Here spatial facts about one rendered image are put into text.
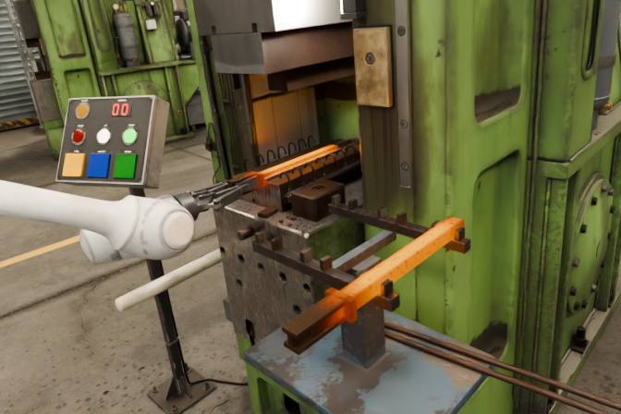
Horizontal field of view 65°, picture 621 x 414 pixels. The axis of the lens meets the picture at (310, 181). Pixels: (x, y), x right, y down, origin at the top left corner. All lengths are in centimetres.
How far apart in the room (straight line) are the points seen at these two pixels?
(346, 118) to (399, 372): 94
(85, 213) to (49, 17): 520
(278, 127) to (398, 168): 54
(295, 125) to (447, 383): 97
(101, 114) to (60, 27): 440
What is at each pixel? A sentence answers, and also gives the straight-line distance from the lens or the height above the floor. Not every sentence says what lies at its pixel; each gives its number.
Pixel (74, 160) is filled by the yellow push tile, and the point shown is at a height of 102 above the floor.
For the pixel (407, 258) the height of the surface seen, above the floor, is 103.
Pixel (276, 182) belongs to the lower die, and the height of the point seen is 99.
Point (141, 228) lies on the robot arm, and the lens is 91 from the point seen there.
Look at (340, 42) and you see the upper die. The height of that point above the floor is 131.
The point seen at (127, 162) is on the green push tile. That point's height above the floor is 102.
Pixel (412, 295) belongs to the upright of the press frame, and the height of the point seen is 70.
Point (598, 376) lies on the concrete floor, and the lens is 226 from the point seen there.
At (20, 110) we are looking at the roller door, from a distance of 915.
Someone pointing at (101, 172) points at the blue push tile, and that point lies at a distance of 162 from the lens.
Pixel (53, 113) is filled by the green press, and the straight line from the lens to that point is 629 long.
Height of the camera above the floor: 141
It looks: 20 degrees down
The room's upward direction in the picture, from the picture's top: 6 degrees counter-clockwise
